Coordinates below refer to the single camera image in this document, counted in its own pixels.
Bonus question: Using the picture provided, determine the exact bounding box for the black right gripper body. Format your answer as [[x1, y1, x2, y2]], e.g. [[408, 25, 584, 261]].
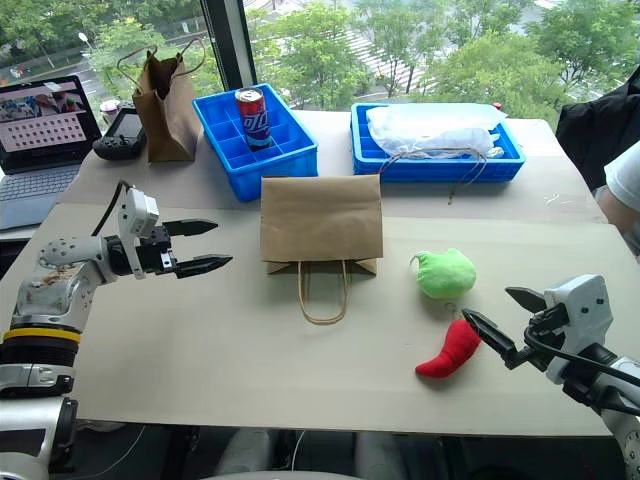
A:
[[503, 303, 571, 372]]

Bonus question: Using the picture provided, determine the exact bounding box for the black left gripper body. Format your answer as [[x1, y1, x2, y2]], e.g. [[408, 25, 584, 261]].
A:
[[133, 226, 180, 279]]

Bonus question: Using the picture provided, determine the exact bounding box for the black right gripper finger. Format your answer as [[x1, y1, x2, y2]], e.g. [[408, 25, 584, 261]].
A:
[[505, 286, 549, 314], [461, 308, 517, 358]]

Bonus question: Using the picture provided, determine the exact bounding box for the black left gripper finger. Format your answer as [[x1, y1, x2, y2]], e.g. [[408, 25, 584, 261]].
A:
[[174, 254, 235, 280], [164, 218, 220, 239]]

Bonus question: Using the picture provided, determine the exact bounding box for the narrow brown paper bag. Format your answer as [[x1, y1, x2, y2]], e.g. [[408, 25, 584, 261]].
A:
[[117, 37, 207, 165]]

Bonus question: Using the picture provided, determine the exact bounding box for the wide brown paper bag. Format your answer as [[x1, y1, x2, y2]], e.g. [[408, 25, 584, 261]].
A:
[[259, 173, 385, 326]]

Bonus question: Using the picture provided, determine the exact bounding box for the red plush chili pepper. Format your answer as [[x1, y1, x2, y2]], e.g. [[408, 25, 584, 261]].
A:
[[414, 319, 483, 379]]

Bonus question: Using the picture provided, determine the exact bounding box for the green plush vegetable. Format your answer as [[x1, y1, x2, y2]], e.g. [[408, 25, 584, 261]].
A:
[[409, 248, 477, 316]]

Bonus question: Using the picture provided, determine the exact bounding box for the beige cardboard sheet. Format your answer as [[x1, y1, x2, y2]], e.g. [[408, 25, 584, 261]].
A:
[[0, 202, 640, 437]]

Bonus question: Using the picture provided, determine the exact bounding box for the blue divided plastic crate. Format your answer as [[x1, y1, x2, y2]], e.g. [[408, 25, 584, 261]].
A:
[[192, 83, 320, 204]]

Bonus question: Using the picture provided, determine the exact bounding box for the black handheld controller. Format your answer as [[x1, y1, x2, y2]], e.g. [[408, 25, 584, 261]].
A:
[[93, 106, 148, 162]]

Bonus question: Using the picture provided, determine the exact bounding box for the red soda can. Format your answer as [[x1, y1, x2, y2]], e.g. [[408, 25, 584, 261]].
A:
[[234, 87, 274, 151]]

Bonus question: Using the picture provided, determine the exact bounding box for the white purple cup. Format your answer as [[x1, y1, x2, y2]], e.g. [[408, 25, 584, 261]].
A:
[[99, 99, 123, 130]]

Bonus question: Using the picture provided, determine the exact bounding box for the person in white shirt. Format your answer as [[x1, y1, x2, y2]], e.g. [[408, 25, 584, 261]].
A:
[[597, 139, 640, 261]]

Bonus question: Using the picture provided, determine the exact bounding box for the shallow blue plastic crate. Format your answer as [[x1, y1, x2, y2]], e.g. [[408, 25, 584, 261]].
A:
[[349, 102, 527, 184]]

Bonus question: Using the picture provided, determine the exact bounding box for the grey laptop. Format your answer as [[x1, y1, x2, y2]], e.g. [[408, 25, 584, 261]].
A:
[[0, 74, 104, 232]]

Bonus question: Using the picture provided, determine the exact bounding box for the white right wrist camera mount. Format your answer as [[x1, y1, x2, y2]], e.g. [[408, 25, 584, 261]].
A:
[[542, 273, 615, 386]]

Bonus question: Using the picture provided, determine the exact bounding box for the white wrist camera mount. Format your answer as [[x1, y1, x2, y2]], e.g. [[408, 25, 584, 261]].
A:
[[542, 273, 615, 386], [117, 187, 161, 280]]

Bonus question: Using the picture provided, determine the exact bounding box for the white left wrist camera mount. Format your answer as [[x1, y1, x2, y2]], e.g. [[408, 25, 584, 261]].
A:
[[117, 187, 161, 280]]

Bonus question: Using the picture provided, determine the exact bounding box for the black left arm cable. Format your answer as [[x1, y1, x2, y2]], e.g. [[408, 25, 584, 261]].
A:
[[89, 179, 137, 237]]

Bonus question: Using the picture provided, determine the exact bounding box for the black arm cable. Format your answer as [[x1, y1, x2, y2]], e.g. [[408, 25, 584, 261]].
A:
[[89, 179, 137, 237], [522, 324, 640, 389]]

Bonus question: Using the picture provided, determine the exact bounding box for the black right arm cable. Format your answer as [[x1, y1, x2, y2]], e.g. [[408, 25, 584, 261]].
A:
[[522, 324, 640, 389]]

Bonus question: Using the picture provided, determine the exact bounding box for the black window frame post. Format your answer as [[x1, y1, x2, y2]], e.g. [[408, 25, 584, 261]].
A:
[[199, 0, 259, 92]]

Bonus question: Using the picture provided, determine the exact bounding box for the white drawstring bag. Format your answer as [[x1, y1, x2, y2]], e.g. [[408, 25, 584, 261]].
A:
[[366, 103, 510, 206]]

